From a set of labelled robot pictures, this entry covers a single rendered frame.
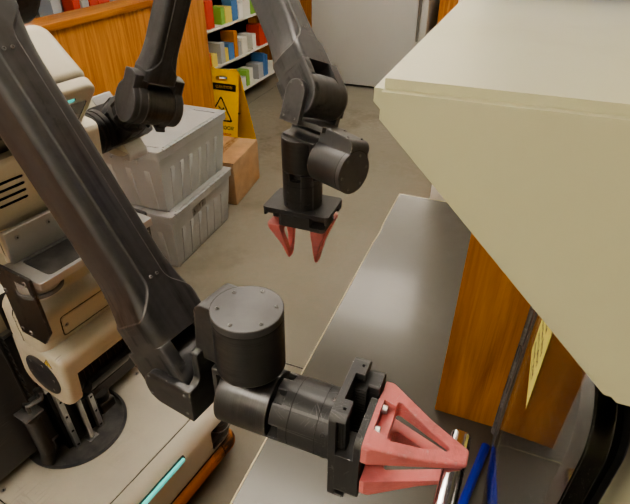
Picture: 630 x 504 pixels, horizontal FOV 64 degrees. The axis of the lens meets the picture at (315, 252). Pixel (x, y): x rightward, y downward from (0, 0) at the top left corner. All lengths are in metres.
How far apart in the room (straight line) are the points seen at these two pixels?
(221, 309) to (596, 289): 0.28
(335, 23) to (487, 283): 4.89
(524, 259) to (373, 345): 0.71
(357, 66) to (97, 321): 4.54
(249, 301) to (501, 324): 0.36
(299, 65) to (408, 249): 0.54
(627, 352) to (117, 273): 0.37
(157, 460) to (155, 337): 1.14
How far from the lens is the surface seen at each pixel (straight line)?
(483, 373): 0.72
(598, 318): 0.18
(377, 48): 5.32
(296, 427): 0.42
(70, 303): 1.14
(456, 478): 0.41
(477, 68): 0.17
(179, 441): 1.60
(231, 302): 0.40
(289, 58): 0.70
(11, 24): 0.50
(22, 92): 0.47
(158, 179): 2.44
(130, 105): 1.00
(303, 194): 0.71
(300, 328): 2.27
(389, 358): 0.85
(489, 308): 0.65
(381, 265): 1.05
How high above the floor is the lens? 1.55
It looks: 35 degrees down
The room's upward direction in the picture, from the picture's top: straight up
